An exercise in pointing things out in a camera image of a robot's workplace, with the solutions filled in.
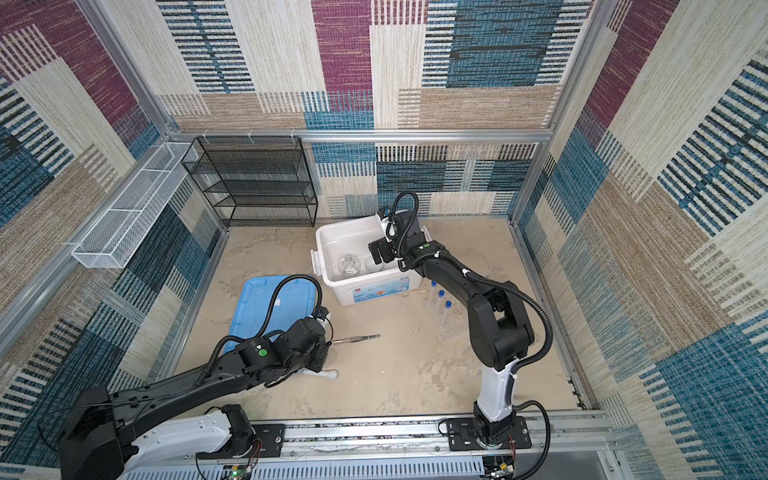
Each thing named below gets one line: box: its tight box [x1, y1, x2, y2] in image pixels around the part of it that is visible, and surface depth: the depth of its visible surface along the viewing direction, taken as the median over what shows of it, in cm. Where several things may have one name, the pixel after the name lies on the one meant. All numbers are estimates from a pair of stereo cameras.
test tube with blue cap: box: [426, 280, 437, 313], surface depth 93 cm
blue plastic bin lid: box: [224, 275, 318, 354], surface depth 98 cm
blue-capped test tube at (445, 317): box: [441, 300, 453, 331], surface depth 83 cm
